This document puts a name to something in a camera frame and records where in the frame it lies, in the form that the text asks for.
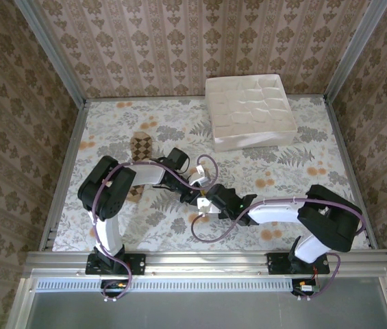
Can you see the beige green brown argyle sock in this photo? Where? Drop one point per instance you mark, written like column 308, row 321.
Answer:
column 141, row 145

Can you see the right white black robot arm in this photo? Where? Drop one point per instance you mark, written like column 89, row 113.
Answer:
column 275, row 212

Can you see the aluminium extrusion beam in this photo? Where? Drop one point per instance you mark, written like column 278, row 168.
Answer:
column 207, row 262

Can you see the white fabric divided organizer box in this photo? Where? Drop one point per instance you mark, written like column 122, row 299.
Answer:
column 251, row 109

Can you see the grey metal sheet panel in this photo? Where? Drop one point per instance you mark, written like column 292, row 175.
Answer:
column 207, row 312

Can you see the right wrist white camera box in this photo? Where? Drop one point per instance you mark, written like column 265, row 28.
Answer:
column 205, row 205

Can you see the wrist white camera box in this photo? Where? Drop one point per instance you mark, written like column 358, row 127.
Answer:
column 201, row 176
column 205, row 205

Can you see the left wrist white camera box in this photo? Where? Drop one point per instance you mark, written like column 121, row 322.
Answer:
column 201, row 176

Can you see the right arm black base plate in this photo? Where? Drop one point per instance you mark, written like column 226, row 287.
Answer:
column 275, row 264

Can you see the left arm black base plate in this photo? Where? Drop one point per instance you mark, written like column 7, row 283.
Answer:
column 138, row 264

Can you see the aluminium table side rail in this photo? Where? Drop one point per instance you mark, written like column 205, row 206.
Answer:
column 349, row 171
column 74, row 137

